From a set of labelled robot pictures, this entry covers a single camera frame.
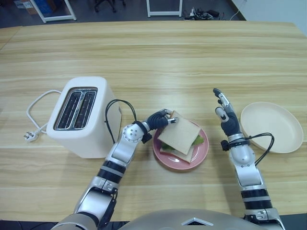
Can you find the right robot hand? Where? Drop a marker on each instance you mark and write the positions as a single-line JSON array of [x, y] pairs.
[[229, 121]]

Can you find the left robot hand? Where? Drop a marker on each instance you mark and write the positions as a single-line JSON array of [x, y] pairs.
[[157, 119]]

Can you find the bread slice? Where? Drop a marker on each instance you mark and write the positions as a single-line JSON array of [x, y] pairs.
[[183, 157], [180, 134]]

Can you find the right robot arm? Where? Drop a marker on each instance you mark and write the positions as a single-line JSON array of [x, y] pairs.
[[249, 172]]

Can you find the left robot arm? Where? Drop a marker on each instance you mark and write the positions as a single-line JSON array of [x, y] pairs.
[[115, 165]]

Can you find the green lettuce leaf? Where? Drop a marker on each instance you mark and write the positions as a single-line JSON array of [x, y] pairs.
[[197, 140]]

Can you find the cream plate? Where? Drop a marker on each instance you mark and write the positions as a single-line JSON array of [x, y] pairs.
[[271, 127]]

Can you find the pink plate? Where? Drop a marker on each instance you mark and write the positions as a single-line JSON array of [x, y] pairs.
[[199, 155]]

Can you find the cream toaster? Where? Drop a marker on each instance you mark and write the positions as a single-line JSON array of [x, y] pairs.
[[82, 134]]

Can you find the robot body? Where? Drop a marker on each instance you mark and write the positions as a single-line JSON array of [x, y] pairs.
[[172, 219]]

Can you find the black office chair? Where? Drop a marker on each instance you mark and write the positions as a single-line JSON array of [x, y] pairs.
[[105, 4]]

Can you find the white table frame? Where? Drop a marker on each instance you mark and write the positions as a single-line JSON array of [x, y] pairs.
[[164, 9], [57, 14]]

